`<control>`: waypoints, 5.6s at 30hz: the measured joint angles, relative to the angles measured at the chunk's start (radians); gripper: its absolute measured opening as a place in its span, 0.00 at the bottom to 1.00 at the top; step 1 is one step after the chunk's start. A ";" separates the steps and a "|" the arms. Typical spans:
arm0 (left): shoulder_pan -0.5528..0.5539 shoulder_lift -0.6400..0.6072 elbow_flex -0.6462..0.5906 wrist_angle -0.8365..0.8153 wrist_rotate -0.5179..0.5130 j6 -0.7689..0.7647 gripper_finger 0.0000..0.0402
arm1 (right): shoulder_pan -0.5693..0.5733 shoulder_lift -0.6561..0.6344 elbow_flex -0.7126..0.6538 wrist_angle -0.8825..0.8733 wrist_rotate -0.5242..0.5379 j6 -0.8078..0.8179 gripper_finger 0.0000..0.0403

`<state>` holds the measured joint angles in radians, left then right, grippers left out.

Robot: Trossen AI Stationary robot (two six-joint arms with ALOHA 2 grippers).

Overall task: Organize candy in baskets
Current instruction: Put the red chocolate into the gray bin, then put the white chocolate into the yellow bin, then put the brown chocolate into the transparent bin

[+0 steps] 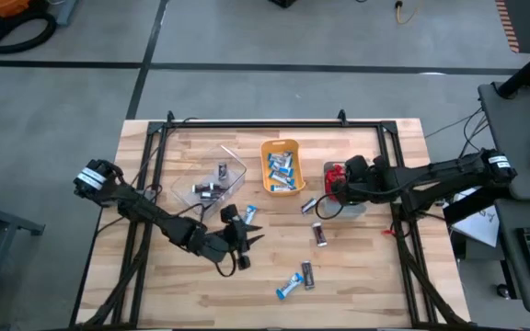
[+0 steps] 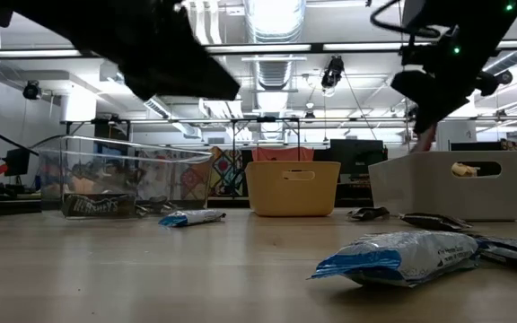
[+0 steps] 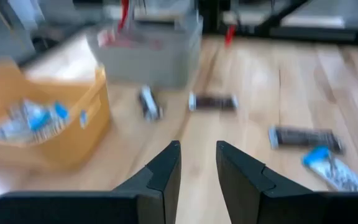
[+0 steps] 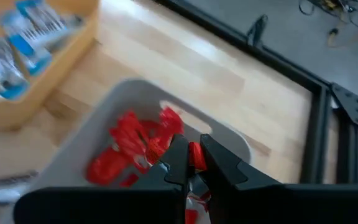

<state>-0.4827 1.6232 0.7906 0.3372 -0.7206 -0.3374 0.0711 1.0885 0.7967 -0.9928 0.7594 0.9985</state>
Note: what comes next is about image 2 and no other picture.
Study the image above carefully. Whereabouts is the black background metal frame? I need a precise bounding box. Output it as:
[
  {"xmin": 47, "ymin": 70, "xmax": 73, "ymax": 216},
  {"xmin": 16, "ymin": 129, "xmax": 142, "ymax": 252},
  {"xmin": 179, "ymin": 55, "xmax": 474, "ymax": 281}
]
[{"xmin": 58, "ymin": 115, "xmax": 517, "ymax": 149}]

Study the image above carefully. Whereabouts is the grey plastic basket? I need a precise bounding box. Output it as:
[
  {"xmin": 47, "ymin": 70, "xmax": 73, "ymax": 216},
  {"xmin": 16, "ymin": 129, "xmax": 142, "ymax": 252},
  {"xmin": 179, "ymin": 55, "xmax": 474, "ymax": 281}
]
[{"xmin": 367, "ymin": 150, "xmax": 517, "ymax": 223}]

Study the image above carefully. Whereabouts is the clear plastic basket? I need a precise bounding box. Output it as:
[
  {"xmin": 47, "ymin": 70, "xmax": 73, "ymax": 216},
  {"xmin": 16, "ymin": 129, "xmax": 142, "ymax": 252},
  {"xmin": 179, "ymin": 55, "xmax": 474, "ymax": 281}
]
[{"xmin": 38, "ymin": 134, "xmax": 215, "ymax": 220}]

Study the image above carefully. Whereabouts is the small black box device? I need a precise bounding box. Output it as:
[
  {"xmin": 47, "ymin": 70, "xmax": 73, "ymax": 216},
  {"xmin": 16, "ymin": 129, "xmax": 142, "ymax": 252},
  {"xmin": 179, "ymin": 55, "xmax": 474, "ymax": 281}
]
[{"xmin": 4, "ymin": 147, "xmax": 31, "ymax": 177}]

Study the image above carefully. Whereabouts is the colourful patterned quilt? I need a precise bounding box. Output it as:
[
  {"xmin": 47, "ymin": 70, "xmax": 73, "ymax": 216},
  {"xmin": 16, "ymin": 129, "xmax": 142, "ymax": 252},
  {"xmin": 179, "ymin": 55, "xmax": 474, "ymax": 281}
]
[{"xmin": 207, "ymin": 146, "xmax": 249, "ymax": 198}]

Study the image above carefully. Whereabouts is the blue white candy bar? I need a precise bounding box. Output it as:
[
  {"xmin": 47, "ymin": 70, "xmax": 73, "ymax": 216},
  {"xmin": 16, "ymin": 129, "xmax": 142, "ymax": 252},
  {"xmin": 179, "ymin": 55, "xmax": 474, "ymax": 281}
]
[
  {"xmin": 158, "ymin": 208, "xmax": 227, "ymax": 228},
  {"xmin": 308, "ymin": 229, "xmax": 482, "ymax": 288}
]

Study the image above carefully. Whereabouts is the yellow plastic basket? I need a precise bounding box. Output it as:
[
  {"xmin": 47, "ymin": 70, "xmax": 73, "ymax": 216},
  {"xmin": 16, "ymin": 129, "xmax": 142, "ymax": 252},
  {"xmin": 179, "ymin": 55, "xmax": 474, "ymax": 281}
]
[{"xmin": 244, "ymin": 160, "xmax": 343, "ymax": 218}]

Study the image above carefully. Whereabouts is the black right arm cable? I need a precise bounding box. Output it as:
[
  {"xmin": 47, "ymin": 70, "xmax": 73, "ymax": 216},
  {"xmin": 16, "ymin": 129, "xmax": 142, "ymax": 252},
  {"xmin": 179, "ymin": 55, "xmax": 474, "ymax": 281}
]
[{"xmin": 369, "ymin": 0, "xmax": 442, "ymax": 39}]

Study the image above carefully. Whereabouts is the black metal table frame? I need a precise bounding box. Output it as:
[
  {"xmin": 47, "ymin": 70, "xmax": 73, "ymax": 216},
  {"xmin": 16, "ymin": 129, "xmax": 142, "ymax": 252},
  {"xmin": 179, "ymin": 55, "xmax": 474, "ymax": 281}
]
[{"xmin": 0, "ymin": 39, "xmax": 517, "ymax": 219}]

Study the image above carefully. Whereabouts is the black monitor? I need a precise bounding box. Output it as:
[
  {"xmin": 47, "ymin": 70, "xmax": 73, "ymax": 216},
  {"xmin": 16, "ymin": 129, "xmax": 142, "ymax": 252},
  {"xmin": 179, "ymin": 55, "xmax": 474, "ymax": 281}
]
[{"xmin": 329, "ymin": 138, "xmax": 389, "ymax": 183}]

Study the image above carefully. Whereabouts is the silver ventilation duct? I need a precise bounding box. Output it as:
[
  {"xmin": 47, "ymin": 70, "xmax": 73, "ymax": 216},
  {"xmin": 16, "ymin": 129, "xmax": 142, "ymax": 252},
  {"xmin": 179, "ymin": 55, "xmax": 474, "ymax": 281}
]
[{"xmin": 242, "ymin": 0, "xmax": 308, "ymax": 91}]

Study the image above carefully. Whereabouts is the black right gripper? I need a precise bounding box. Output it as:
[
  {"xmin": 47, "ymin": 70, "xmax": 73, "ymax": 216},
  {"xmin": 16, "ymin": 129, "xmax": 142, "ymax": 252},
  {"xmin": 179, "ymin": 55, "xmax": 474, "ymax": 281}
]
[{"xmin": 390, "ymin": 26, "xmax": 484, "ymax": 135}]

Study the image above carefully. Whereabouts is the black ceiling spotlight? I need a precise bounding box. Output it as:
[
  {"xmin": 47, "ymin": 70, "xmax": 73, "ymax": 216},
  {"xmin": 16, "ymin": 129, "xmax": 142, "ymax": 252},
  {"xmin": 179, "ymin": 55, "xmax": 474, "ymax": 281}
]
[
  {"xmin": 486, "ymin": 69, "xmax": 514, "ymax": 89},
  {"xmin": 320, "ymin": 55, "xmax": 346, "ymax": 90},
  {"xmin": 22, "ymin": 79, "xmax": 43, "ymax": 101}
]

